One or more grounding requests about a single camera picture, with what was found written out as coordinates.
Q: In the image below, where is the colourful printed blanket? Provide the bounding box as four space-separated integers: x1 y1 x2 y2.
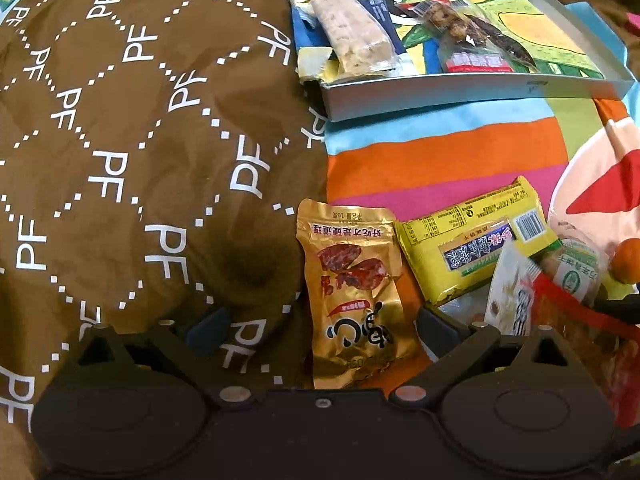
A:
320 2 640 431

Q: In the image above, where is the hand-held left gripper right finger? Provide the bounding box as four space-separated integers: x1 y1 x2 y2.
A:
394 305 583 406

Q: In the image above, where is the colourful cartoon drawing sheet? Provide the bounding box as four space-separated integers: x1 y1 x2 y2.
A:
292 0 606 81

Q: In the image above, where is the yellow biscuit packet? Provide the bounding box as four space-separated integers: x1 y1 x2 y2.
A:
394 176 563 307

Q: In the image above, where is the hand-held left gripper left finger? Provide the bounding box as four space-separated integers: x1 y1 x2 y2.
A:
67 307 253 407

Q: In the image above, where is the brown patterned quilt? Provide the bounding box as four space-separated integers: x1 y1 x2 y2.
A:
0 0 331 480

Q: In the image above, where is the green label snack packet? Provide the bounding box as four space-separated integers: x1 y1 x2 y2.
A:
537 232 611 307

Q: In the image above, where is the blue and white snack packet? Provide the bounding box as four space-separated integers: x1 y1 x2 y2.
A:
357 0 418 73

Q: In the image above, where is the grey shallow tray box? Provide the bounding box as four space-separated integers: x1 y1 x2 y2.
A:
282 0 637 122

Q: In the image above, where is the clear packet of mixed nuts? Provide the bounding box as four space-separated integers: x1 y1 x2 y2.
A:
395 0 538 75

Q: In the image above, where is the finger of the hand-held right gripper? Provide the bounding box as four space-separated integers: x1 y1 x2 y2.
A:
592 296 640 313

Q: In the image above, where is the orange tangerine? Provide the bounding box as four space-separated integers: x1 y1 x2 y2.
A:
611 241 640 283

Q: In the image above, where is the gold foil snack packet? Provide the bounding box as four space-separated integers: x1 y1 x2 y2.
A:
296 199 421 390

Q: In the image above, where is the red snack packet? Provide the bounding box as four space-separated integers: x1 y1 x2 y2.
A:
530 275 640 428

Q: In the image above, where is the nougat bar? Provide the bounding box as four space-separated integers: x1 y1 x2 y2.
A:
310 0 407 81

